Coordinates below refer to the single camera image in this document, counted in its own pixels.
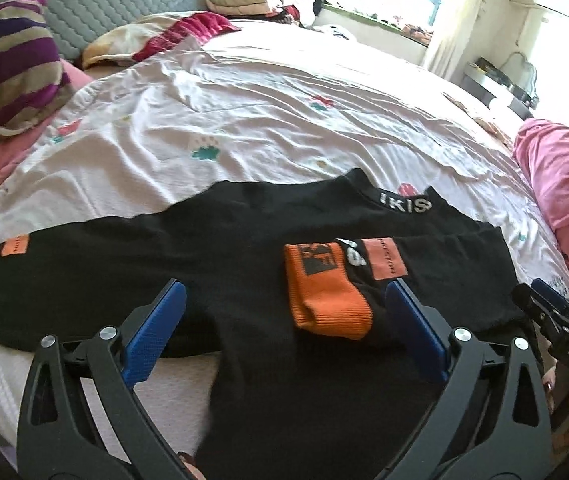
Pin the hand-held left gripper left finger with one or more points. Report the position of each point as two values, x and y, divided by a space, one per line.
154 327

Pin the black and white cloth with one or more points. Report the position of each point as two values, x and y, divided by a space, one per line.
337 31

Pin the cream pillow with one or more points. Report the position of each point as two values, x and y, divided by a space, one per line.
119 40

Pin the cluttered metal desk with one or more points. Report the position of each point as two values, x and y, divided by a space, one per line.
504 80

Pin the red cloth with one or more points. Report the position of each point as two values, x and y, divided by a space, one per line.
189 30

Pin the cream curtain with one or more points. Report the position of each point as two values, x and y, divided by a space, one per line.
459 20

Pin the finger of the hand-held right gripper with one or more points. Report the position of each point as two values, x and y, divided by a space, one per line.
547 292

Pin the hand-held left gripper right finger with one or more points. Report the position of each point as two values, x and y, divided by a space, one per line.
414 327

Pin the purple striped pillow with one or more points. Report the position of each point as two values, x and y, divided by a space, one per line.
9 65

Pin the white printed bed sheet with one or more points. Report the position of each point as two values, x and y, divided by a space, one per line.
264 110

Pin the black sweater with orange cuffs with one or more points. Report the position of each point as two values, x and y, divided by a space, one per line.
244 240

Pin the pink quilt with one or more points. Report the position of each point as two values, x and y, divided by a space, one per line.
564 180

